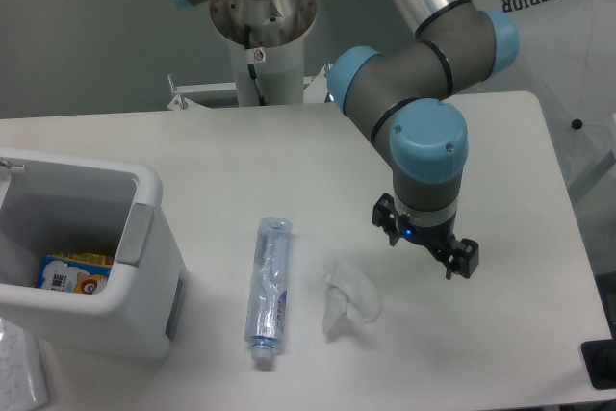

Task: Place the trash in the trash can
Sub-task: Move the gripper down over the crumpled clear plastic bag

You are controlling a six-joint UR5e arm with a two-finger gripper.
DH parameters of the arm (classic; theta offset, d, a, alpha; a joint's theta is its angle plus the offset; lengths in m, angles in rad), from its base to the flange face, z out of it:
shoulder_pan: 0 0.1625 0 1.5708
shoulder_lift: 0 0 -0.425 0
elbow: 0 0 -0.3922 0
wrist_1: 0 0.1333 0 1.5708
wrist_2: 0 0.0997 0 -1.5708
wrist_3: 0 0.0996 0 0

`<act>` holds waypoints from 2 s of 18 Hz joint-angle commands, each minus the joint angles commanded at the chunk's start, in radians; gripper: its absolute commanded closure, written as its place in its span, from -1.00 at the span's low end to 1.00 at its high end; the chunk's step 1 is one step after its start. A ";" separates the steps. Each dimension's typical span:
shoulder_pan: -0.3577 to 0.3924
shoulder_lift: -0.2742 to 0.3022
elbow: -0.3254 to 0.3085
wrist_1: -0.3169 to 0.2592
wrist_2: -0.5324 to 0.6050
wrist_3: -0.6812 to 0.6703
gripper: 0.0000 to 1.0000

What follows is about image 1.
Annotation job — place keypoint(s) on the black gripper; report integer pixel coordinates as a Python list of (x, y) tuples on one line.
[(430, 229)]

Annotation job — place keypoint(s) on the white tissue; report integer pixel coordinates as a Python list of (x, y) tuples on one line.
[(349, 294)]

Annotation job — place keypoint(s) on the crushed clear plastic bottle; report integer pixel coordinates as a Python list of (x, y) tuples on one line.
[(267, 302)]

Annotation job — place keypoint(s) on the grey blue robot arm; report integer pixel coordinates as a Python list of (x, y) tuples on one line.
[(399, 103)]

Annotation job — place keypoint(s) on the white trash can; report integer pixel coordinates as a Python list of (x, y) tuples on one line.
[(56, 203)]

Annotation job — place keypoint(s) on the black device at edge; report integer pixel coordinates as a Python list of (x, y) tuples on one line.
[(599, 359)]

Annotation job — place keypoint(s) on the white superior umbrella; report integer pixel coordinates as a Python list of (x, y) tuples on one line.
[(567, 60)]

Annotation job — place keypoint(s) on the colourful snack package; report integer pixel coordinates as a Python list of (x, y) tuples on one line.
[(76, 273)]

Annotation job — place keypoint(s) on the white paper sheet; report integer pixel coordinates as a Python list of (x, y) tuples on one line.
[(23, 381)]

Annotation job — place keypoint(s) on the white metal bracket frame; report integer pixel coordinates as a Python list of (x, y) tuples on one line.
[(224, 95)]

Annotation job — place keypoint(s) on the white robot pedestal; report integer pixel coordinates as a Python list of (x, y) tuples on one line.
[(265, 40)]

